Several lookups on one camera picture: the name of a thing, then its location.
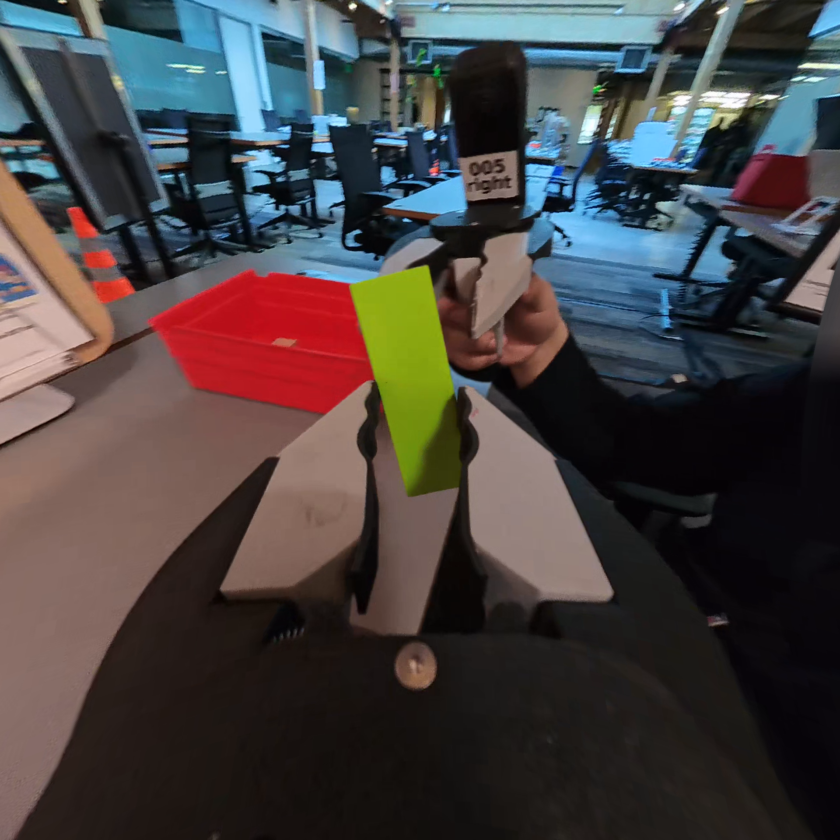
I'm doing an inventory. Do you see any wooden framed sign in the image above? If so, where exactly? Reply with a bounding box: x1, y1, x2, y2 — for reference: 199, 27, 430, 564
0, 161, 116, 444

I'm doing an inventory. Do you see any orange traffic cone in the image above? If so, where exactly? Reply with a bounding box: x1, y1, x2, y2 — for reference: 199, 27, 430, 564
67, 206, 135, 304

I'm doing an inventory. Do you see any person's right hand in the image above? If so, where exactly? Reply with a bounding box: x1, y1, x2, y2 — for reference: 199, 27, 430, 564
436, 272, 570, 389

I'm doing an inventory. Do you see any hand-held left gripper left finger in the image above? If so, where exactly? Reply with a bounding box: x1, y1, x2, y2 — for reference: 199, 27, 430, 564
220, 381, 383, 616

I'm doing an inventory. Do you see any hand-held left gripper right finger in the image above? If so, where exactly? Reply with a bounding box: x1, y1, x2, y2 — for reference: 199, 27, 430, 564
453, 386, 616, 606

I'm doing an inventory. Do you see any wooden office desk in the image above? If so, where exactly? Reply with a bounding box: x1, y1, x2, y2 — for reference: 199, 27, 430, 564
656, 182, 840, 339

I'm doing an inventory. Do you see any green block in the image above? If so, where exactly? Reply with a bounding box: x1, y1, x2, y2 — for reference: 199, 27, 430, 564
349, 266, 463, 497

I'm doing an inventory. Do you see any person's right forearm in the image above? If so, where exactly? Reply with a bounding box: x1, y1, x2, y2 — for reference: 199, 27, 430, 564
453, 331, 840, 506

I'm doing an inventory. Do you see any red plastic bin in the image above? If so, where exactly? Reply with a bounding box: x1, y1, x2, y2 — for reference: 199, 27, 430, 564
150, 269, 382, 414

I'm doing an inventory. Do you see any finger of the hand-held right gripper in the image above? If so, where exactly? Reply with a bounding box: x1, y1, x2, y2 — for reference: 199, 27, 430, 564
451, 231, 535, 340
379, 233, 455, 296

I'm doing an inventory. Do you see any black office chair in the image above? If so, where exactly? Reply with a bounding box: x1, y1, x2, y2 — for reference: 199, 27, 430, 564
184, 113, 266, 258
327, 122, 403, 256
255, 122, 327, 245
400, 130, 439, 186

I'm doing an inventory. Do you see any red bag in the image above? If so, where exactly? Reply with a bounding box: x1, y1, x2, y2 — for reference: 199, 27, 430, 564
730, 151, 812, 211

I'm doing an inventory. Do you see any black board on stand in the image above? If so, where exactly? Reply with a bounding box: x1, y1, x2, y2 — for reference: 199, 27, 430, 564
0, 29, 177, 280

